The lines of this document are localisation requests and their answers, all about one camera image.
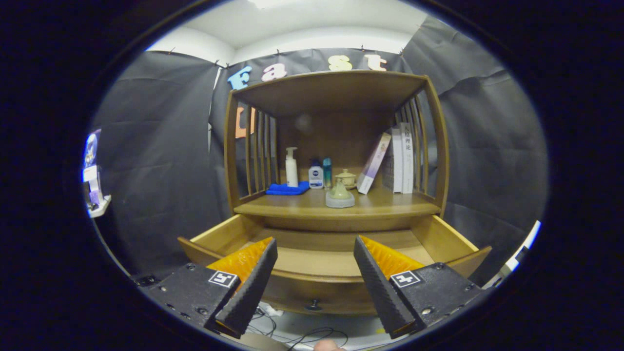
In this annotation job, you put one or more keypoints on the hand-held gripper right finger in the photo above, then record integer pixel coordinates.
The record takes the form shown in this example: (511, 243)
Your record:
(382, 292)

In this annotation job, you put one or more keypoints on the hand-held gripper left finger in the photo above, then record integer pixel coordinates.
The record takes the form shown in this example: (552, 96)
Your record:
(249, 295)

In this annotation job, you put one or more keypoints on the wooden drawer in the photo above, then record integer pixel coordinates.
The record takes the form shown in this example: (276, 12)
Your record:
(321, 292)

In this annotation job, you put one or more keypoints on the pale green ceramic ornament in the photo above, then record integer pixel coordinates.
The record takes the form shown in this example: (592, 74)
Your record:
(340, 195)

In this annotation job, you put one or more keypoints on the wooden countertop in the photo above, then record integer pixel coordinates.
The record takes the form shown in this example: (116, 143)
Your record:
(385, 202)

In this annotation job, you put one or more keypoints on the wooden cabinet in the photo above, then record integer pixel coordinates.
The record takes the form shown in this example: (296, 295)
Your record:
(331, 92)

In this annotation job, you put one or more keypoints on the blue folded cloth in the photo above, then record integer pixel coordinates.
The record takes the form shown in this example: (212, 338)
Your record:
(285, 189)

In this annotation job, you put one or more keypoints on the beige lidded teacup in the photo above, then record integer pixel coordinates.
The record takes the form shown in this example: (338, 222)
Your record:
(347, 176)

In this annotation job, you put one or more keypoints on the purple white leaning book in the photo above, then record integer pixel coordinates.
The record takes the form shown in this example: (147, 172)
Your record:
(374, 163)

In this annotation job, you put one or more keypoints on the white pump bottle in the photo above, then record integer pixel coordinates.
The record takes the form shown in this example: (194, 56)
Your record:
(291, 170)

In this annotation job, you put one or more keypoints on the teal slim bottle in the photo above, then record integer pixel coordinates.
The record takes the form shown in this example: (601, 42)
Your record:
(327, 173)

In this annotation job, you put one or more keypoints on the plain white book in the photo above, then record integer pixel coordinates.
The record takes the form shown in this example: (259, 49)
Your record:
(397, 161)

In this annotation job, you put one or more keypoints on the white lotion bottle blue cap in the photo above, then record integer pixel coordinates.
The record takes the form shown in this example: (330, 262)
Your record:
(316, 178)

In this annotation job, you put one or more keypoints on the white book with black print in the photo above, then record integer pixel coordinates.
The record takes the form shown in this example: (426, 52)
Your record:
(407, 158)

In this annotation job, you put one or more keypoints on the printed display stand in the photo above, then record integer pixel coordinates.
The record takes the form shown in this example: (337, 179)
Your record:
(92, 175)

